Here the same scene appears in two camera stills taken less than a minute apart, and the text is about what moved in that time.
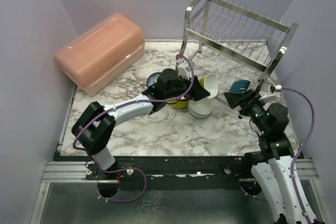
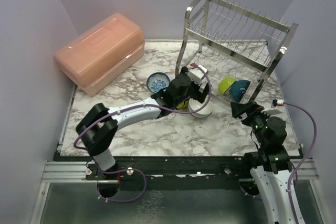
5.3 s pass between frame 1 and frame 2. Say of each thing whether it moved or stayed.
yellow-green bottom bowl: stayed
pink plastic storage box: stayed
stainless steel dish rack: stayed
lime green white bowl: moved
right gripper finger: moved
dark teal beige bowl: stayed
